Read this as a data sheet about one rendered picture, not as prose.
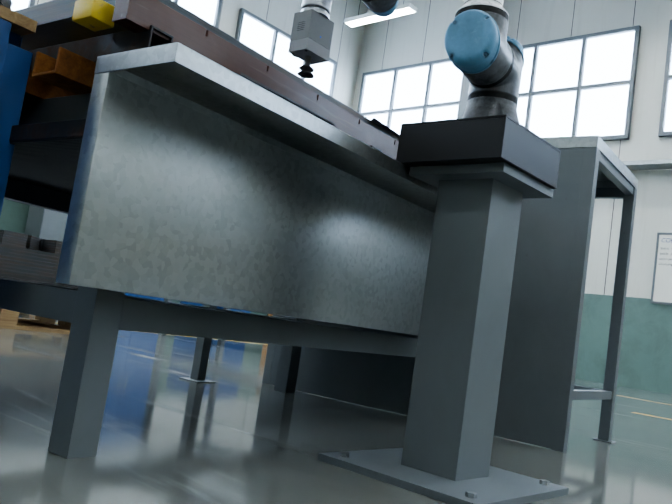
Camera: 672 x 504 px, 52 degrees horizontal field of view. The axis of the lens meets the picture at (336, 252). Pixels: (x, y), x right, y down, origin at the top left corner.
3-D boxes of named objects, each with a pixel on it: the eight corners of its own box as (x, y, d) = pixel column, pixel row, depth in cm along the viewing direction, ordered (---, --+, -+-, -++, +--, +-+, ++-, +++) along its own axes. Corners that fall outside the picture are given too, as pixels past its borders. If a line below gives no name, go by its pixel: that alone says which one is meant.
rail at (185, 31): (111, 21, 121) (118, -12, 122) (483, 215, 251) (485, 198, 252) (126, 18, 119) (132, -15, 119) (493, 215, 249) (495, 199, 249)
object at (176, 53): (94, 73, 114) (97, 56, 115) (444, 227, 219) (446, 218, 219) (174, 61, 103) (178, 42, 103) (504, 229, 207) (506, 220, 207)
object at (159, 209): (54, 282, 111) (94, 73, 114) (430, 337, 215) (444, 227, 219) (69, 284, 109) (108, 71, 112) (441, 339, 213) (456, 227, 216)
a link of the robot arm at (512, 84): (524, 107, 164) (532, 52, 165) (509, 86, 152) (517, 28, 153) (476, 108, 170) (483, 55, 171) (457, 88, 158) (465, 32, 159)
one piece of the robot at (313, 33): (311, 16, 182) (302, 75, 180) (288, 1, 175) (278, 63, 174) (339, 9, 176) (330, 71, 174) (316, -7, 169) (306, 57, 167)
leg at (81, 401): (47, 450, 124) (114, 89, 131) (76, 448, 129) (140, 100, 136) (66, 458, 120) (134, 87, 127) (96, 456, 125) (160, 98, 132)
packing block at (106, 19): (71, 20, 126) (75, 0, 127) (94, 32, 130) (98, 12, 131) (90, 16, 123) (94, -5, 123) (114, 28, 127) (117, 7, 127)
